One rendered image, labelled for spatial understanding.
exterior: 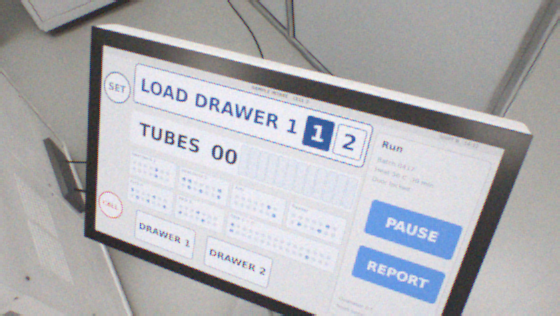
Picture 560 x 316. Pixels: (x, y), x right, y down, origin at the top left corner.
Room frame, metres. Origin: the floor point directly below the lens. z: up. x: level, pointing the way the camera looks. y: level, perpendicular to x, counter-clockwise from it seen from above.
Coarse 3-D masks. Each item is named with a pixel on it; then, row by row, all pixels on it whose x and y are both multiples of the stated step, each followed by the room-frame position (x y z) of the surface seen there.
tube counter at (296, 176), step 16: (224, 144) 0.32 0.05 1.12; (240, 144) 0.31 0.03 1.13; (208, 160) 0.31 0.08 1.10; (224, 160) 0.30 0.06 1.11; (240, 160) 0.30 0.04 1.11; (256, 160) 0.29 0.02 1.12; (272, 160) 0.28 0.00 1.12; (288, 160) 0.28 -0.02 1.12; (256, 176) 0.28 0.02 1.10; (272, 176) 0.27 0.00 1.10; (288, 176) 0.26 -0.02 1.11; (304, 176) 0.26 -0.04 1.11; (320, 176) 0.25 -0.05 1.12; (336, 176) 0.25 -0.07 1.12; (352, 176) 0.24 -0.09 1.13; (304, 192) 0.25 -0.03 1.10; (320, 192) 0.24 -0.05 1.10; (336, 192) 0.23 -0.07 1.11; (352, 192) 0.23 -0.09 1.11
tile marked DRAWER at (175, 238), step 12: (144, 216) 0.29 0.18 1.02; (156, 216) 0.28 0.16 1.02; (144, 228) 0.28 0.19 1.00; (156, 228) 0.27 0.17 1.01; (168, 228) 0.27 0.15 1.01; (180, 228) 0.26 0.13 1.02; (144, 240) 0.27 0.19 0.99; (156, 240) 0.26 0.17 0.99; (168, 240) 0.26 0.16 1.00; (180, 240) 0.25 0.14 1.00; (192, 240) 0.25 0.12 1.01; (180, 252) 0.24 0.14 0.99; (192, 252) 0.24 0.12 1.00
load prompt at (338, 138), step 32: (160, 96) 0.38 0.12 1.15; (192, 96) 0.37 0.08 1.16; (224, 96) 0.35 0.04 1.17; (256, 96) 0.34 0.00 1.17; (224, 128) 0.33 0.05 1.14; (256, 128) 0.31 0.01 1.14; (288, 128) 0.30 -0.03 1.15; (320, 128) 0.29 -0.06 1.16; (352, 128) 0.28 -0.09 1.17; (352, 160) 0.25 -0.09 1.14
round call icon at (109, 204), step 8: (104, 192) 0.33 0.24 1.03; (112, 192) 0.33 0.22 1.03; (104, 200) 0.32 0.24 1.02; (112, 200) 0.32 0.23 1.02; (120, 200) 0.32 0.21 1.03; (104, 208) 0.32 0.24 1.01; (112, 208) 0.31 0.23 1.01; (120, 208) 0.31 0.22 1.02; (112, 216) 0.31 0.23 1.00; (120, 216) 0.30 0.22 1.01
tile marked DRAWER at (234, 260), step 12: (216, 240) 0.24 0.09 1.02; (216, 252) 0.23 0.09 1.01; (228, 252) 0.22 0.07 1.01; (240, 252) 0.22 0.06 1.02; (252, 252) 0.21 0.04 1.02; (204, 264) 0.22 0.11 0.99; (216, 264) 0.21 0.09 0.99; (228, 264) 0.21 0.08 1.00; (240, 264) 0.21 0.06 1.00; (252, 264) 0.20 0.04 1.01; (264, 264) 0.20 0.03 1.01; (240, 276) 0.19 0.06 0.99; (252, 276) 0.19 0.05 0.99; (264, 276) 0.19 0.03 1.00
